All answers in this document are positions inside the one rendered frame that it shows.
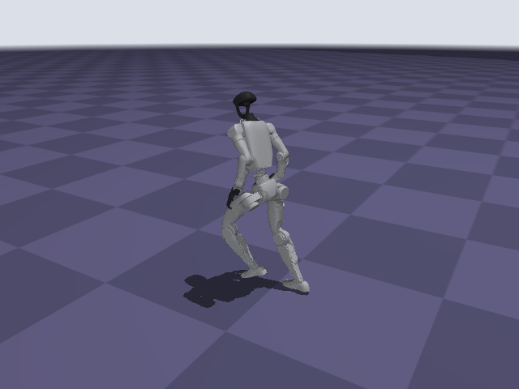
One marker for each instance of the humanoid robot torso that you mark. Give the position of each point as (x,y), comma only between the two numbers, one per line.
(257,138)

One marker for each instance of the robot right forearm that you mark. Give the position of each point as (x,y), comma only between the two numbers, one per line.
(281,166)

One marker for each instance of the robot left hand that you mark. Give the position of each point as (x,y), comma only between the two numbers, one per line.
(231,196)

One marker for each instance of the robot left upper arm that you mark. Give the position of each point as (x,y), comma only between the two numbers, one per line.
(235,134)

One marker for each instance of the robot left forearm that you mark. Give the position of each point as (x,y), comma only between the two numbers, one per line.
(241,174)

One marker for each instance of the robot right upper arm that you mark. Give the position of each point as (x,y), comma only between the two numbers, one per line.
(276,141)

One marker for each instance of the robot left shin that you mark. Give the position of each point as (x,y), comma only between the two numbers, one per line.
(238,245)

